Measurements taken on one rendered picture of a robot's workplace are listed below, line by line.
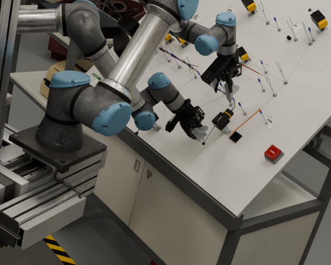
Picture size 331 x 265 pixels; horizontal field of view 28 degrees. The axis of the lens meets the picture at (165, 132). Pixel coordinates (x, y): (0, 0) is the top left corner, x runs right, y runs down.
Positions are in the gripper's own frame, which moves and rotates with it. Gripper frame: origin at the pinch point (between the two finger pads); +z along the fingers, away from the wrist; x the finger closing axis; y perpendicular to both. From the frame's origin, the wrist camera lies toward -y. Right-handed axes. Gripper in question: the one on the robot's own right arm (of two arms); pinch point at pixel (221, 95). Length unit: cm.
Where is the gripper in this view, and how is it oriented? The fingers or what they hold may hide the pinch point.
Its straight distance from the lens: 262.6
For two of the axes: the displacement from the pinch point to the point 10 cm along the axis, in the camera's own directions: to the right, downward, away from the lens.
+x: -6.0, -4.8, 6.4
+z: 0.5, 7.7, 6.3
